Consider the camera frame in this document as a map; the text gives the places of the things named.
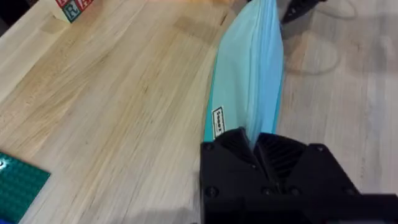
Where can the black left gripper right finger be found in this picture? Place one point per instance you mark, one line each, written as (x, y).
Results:
(304, 171)

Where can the green board with blocks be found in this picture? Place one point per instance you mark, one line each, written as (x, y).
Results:
(17, 186)

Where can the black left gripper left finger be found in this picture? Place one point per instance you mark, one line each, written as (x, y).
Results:
(230, 168)

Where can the heap of alphabet toy blocks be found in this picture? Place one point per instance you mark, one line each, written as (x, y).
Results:
(73, 8)

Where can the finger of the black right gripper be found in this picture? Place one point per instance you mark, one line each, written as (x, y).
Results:
(298, 11)

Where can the teal soft zip bag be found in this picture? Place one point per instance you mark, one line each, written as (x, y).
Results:
(248, 68)

